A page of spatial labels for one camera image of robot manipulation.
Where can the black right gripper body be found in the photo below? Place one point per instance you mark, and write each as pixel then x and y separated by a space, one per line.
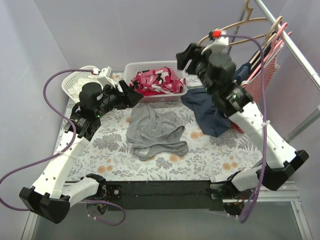
pixel 189 59

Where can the red white striped top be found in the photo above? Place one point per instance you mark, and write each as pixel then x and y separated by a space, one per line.
pixel 254 88

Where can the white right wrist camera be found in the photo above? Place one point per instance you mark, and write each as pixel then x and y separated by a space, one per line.
pixel 219 41

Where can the navy blue hanging garment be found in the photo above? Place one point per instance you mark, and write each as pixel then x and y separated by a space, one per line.
pixel 209 119

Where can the pink patterned clothes pile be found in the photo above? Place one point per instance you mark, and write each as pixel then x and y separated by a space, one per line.
pixel 160 81

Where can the metal clothes rack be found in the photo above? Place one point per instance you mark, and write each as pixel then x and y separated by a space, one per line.
pixel 244 18

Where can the beige hanger on rack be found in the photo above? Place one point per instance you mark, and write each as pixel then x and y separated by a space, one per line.
pixel 256 59

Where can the white oval perforated basket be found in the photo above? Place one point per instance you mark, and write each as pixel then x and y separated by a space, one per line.
pixel 71 79

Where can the white rectangular laundry basket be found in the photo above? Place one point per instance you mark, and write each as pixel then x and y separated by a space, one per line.
pixel 132 69

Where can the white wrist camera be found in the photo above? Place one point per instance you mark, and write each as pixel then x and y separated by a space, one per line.
pixel 219 41
pixel 104 76

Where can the grey tank top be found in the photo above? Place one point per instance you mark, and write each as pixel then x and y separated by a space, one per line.
pixel 151 133

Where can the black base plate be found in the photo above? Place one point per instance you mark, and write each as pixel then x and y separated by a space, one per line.
pixel 171 195

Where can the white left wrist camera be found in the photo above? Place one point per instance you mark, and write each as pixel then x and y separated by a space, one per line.
pixel 104 76

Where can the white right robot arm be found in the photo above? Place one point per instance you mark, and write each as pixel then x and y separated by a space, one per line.
pixel 279 159

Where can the pink hanger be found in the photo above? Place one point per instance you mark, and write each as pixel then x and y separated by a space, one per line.
pixel 274 44

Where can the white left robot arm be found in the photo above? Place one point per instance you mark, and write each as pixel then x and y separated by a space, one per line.
pixel 48 196

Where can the white cloth in basket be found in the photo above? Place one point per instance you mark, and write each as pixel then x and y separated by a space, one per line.
pixel 75 90

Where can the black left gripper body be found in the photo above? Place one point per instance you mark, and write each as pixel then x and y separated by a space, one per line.
pixel 122 92

